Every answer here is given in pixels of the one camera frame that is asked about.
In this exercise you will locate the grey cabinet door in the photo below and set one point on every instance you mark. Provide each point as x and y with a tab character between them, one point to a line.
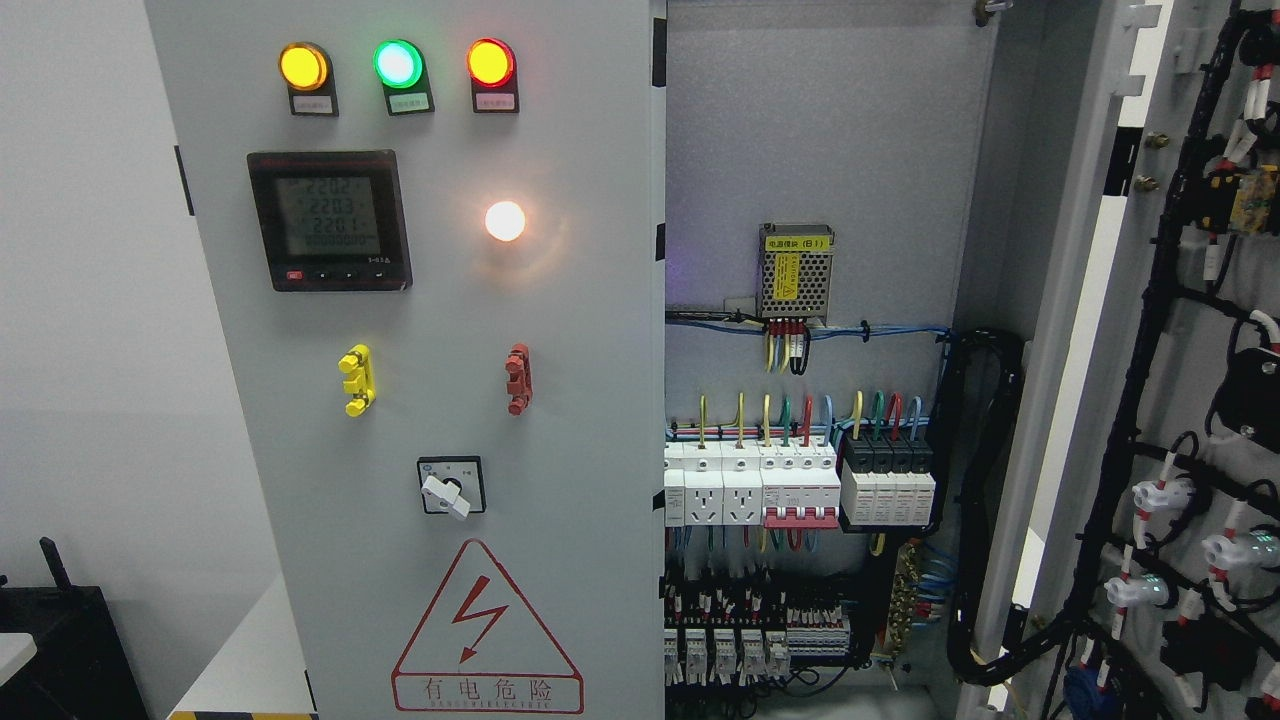
569	483
1154	534

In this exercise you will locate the metal mesh power supply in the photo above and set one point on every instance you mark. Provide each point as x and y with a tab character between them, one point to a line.
796	262

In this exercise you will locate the white circuit breaker row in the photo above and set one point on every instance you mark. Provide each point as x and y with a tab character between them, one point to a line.
754	485

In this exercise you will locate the white glowing indicator lamp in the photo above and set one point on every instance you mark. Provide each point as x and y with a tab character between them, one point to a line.
505	221

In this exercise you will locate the black surge protector module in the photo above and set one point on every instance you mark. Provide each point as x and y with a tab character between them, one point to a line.
885	484

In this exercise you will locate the red electric hazard warning sticker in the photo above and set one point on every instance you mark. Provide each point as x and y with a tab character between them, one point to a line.
480	648

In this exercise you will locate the red indicator lamp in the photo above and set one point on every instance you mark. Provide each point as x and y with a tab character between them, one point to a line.
491	63

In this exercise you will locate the black digital power meter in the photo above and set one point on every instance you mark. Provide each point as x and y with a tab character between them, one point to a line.
331	221

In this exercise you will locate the green indicator lamp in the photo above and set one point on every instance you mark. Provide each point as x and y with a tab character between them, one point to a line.
398	63

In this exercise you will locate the yellow indicator lamp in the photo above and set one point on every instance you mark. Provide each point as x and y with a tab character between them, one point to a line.
304	67

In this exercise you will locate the black box on left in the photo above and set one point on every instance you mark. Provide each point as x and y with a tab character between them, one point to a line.
79	670

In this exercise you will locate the red terminal post block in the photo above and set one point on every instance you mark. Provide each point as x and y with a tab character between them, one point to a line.
519	384

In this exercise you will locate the white rotary selector switch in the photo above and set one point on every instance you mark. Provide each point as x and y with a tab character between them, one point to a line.
452	485

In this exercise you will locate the yellow terminal post block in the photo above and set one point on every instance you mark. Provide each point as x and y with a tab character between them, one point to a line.
358	382

